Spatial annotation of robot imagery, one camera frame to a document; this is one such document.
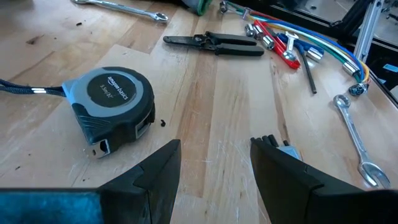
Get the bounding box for blue T-handle hex key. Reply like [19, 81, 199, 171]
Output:
[276, 32, 326, 95]

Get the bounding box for silver aluminium strut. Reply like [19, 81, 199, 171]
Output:
[353, 0, 384, 63]

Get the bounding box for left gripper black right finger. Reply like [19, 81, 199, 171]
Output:
[249, 136, 364, 224]

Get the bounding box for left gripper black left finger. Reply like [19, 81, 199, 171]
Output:
[98, 139, 182, 224]

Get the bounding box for grey black tape measure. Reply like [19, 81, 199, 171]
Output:
[0, 66, 156, 160]

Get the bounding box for small silver combination wrench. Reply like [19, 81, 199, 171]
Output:
[284, 30, 300, 62]

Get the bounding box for black wire stripper pliers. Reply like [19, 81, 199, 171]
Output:
[162, 30, 266, 58]

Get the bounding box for coloured cable bundle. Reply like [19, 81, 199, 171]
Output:
[219, 0, 371, 96]

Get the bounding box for red flat tool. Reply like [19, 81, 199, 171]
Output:
[252, 19, 302, 70]

